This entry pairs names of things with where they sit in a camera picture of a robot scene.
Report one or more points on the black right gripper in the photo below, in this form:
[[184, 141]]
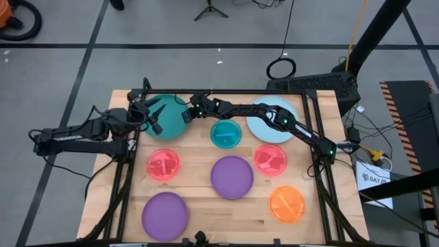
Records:
[[200, 106]]

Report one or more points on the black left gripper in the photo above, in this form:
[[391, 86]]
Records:
[[140, 115]]

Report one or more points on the large teal plastic plate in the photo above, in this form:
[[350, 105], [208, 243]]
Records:
[[175, 127]]

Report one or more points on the cyan bowl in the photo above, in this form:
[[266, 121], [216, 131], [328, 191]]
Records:
[[223, 140]]

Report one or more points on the small translucent pink plate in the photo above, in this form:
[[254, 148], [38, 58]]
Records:
[[278, 151], [156, 171]]

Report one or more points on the large purple plastic plate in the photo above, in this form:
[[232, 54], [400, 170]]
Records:
[[164, 216], [232, 178]]

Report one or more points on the small translucent orange plate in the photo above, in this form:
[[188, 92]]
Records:
[[288, 206]]

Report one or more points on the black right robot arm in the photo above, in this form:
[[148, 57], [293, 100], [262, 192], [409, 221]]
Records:
[[247, 109]]

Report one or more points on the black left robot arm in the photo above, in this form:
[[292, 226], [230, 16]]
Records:
[[85, 147]]

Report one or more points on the large light blue plate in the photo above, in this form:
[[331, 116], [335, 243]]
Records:
[[260, 132]]

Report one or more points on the black tripod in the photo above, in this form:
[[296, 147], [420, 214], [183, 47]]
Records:
[[210, 7]]

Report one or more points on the person's foot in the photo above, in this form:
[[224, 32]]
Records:
[[117, 4]]

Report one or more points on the small black device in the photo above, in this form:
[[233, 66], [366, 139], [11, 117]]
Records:
[[200, 238]]

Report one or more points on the black power adapter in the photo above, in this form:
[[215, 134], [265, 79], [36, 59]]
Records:
[[354, 134]]

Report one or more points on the small white tag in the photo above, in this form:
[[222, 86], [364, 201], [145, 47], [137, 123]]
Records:
[[360, 109]]

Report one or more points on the orange vacuum cleaner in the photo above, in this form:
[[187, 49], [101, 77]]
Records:
[[4, 13]]

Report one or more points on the white paper sign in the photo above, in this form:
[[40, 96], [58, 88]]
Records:
[[367, 168]]

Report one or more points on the black mat hazard stripes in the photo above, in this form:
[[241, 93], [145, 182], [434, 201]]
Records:
[[408, 103]]

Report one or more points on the black slanted beam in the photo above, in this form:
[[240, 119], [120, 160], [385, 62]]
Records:
[[398, 185]]

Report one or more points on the black metal table frame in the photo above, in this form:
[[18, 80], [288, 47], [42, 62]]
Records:
[[240, 91]]

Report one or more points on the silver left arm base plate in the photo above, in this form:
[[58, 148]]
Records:
[[131, 144]]

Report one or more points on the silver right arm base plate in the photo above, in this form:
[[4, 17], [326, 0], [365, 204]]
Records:
[[344, 147]]

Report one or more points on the black stand post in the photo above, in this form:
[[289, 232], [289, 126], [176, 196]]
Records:
[[374, 34]]

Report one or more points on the grey vertical post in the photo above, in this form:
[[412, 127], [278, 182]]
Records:
[[435, 113]]

